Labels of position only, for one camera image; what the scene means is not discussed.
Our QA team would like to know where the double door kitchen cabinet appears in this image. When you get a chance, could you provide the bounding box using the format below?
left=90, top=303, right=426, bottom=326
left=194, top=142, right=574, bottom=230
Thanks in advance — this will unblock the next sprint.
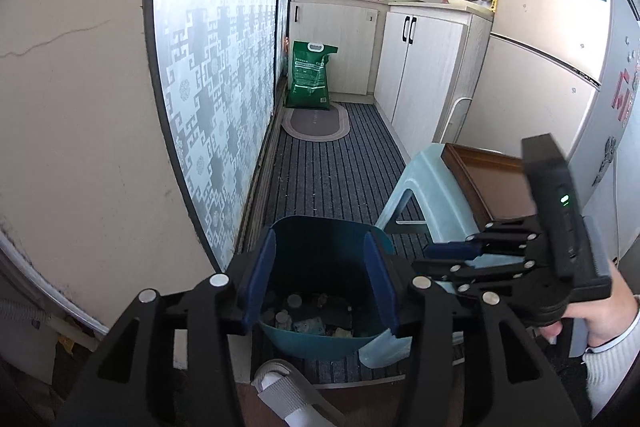
left=374, top=2, right=493, bottom=146

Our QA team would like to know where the dark wooden tray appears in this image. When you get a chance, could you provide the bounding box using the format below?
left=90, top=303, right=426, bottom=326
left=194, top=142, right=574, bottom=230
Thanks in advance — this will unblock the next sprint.
left=442, top=143, right=541, bottom=230

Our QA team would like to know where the grey oval floor mat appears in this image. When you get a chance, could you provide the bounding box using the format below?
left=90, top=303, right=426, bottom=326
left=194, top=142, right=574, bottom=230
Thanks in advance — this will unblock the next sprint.
left=281, top=102, right=353, bottom=140

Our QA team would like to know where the person's right hand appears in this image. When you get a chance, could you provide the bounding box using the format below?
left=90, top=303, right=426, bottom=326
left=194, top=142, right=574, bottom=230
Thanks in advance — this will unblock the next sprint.
left=538, top=257, right=640, bottom=352

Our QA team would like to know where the green rice bag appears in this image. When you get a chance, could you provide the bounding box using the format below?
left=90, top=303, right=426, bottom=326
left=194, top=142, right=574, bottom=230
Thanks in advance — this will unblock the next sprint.
left=286, top=40, right=337, bottom=110

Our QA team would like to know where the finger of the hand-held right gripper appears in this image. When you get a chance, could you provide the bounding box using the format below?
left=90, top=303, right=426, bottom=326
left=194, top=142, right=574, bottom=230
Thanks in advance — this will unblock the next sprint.
left=424, top=217, right=544, bottom=259
left=412, top=254, right=542, bottom=295

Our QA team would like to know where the single door kitchen cabinet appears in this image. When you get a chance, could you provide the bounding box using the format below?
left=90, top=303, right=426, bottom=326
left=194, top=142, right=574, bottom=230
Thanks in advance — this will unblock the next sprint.
left=289, top=0, right=390, bottom=96

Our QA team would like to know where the cream two door fridge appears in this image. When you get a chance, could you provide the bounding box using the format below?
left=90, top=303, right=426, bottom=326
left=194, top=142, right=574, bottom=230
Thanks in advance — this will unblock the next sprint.
left=460, top=0, right=640, bottom=258

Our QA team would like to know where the dark teal plastic bin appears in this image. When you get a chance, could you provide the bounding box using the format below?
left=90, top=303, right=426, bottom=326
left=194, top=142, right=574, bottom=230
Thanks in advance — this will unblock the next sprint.
left=257, top=216, right=396, bottom=360

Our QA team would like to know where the grey corrugated hose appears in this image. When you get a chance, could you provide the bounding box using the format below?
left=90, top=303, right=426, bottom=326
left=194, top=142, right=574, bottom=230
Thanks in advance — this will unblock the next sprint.
left=0, top=298, right=48, bottom=333

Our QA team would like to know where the pale blue plastic piece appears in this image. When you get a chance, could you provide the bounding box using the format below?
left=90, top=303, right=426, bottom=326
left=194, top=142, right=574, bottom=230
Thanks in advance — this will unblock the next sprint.
left=359, top=328, right=412, bottom=369

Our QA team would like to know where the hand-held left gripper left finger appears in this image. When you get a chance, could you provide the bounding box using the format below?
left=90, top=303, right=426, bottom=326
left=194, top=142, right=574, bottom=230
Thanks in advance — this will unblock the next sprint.
left=55, top=227, right=278, bottom=427

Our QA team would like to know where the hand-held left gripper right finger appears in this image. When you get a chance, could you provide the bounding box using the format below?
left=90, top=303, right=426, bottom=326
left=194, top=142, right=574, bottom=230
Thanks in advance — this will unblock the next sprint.
left=362, top=229, right=583, bottom=427

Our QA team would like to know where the patterned frosted glass door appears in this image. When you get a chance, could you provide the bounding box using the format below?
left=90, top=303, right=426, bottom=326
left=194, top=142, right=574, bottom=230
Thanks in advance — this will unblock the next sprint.
left=142, top=0, right=296, bottom=273

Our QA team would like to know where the light blue plastic stool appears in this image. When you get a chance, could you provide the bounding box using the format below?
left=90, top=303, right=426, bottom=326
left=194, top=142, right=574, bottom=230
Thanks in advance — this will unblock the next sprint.
left=375, top=143, right=526, bottom=270

